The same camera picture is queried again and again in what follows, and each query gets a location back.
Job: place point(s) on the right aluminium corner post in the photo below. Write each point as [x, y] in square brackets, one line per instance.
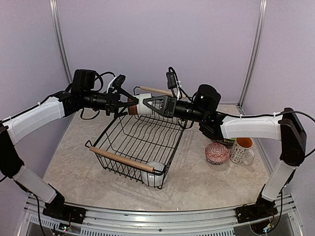
[254, 53]

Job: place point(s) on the white ceramic bowl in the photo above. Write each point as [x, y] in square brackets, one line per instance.
[157, 178]

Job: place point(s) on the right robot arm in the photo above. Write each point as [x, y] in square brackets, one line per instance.
[283, 126]

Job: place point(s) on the brown white small cup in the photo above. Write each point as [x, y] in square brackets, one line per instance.
[140, 108]

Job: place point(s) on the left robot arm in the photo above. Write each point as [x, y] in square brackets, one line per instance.
[79, 94]

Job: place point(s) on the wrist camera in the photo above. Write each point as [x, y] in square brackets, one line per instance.
[173, 83]
[115, 83]

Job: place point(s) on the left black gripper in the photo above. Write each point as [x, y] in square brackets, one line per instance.
[112, 100]

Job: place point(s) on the blue white patterned bowl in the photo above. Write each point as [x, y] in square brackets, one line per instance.
[216, 153]

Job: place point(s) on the woven bamboo tray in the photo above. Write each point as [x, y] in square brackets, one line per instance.
[227, 142]

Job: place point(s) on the aluminium corner post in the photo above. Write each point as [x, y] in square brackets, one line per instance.
[59, 38]
[254, 53]

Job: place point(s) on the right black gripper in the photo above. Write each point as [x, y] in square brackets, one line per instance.
[172, 101]

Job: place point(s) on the black wire dish rack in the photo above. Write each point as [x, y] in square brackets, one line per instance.
[129, 143]

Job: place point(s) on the white calligraphy cup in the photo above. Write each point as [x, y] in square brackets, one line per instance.
[241, 151]

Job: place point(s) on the aluminium front rail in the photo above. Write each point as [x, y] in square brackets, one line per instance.
[100, 221]

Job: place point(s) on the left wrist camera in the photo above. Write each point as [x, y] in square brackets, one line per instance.
[115, 83]

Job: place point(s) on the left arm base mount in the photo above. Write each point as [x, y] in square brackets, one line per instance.
[59, 210]

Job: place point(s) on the left aluminium corner post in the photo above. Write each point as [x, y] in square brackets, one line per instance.
[59, 38]

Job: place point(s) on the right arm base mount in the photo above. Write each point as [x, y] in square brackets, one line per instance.
[260, 209]

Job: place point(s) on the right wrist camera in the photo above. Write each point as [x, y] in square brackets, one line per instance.
[173, 83]

